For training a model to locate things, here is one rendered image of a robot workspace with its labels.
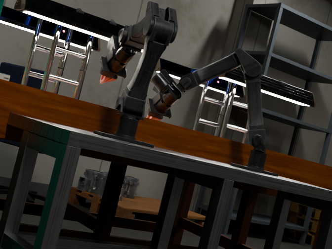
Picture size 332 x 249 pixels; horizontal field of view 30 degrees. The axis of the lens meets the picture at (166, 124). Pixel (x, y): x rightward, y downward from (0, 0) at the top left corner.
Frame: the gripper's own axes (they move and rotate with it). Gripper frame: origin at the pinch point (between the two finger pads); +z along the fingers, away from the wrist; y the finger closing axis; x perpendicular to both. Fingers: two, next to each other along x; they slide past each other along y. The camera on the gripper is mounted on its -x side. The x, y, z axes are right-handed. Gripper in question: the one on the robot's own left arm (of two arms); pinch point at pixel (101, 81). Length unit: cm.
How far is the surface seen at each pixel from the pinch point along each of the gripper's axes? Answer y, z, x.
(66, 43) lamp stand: -7, 34, -50
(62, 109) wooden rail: 18.6, -1.6, 19.7
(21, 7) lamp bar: 31.4, -0.7, -24.1
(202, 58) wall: -237, 172, -233
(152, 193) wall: -219, 260, -128
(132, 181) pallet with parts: -170, 221, -111
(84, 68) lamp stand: -7.4, 22.5, -25.9
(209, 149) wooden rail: -46, -1, 20
